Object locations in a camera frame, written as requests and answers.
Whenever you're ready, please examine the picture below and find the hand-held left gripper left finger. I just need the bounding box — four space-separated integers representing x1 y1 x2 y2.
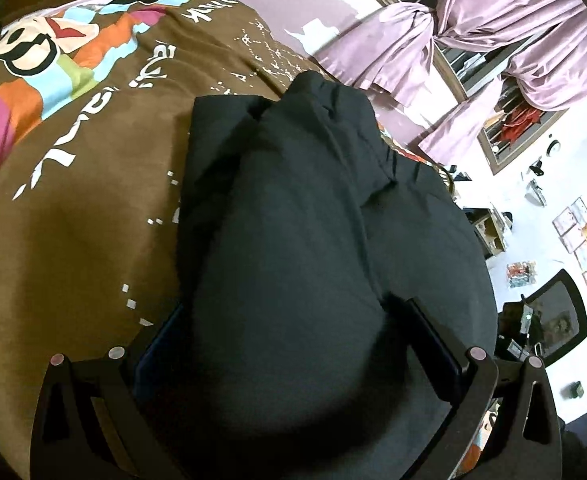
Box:
29 304 190 480

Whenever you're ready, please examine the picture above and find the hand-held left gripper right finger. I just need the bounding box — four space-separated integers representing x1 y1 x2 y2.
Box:
385 298 565 480

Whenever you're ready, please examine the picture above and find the black jacket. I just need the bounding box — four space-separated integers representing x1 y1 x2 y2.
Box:
173 70 499 480

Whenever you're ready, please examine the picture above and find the cluttered wooden shelf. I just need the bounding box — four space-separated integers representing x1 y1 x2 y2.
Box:
466 202 515 258

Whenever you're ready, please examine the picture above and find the black mesh office chair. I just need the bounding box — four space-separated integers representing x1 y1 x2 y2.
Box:
493 269 587 367

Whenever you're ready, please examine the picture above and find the brown printed blanket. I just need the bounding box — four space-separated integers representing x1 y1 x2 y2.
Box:
0 0 497 480

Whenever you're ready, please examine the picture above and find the red hanging cloth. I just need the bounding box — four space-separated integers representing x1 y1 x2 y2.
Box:
498 105 544 147

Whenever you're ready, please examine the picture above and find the purple curtain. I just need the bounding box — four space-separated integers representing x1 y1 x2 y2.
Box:
318 0 587 166

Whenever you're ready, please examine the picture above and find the colourful wall picture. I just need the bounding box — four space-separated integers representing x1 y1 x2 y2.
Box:
506 260 537 289

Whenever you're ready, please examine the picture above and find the wooden window frame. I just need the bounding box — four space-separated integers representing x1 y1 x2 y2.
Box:
352 0 569 176

